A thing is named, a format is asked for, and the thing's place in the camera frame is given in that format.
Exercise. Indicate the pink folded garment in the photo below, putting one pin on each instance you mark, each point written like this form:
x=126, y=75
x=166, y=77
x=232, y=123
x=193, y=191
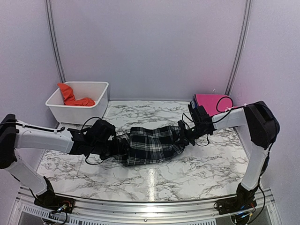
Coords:
x=214, y=103

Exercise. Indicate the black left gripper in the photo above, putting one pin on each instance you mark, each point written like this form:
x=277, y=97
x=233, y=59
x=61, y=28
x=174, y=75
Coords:
x=116, y=150

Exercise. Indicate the aluminium corner post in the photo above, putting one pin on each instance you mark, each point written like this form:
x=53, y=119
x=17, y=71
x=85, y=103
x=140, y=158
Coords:
x=240, y=46
x=53, y=39

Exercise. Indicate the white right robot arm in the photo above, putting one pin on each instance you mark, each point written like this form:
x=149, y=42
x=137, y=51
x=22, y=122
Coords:
x=263, y=129

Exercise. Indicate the orange garment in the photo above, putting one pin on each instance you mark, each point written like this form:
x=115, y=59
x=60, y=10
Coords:
x=69, y=97

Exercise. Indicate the left aluminium corner post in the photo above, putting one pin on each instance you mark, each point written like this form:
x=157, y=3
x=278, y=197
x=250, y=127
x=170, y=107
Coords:
x=53, y=39

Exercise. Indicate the white plastic laundry bin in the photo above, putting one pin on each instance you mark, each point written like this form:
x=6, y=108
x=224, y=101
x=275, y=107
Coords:
x=78, y=114

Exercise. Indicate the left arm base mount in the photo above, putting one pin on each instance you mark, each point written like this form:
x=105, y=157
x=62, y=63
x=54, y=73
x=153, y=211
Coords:
x=55, y=203

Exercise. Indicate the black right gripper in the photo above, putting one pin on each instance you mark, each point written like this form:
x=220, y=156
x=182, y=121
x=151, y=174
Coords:
x=184, y=139

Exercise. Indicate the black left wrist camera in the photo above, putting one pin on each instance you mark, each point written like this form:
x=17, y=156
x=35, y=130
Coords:
x=101, y=130

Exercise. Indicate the black white plaid skirt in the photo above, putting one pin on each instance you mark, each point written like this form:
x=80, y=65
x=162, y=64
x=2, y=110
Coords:
x=150, y=146

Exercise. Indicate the aluminium front frame rail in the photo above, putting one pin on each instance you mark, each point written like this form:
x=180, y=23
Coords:
x=105, y=212

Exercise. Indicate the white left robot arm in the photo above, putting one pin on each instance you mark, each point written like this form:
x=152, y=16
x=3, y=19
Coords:
x=15, y=134

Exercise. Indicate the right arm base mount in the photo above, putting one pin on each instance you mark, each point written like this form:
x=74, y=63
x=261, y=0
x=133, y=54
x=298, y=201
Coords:
x=231, y=205

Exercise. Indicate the right aluminium corner post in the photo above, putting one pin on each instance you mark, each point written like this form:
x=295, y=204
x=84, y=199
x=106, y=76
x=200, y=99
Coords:
x=240, y=46

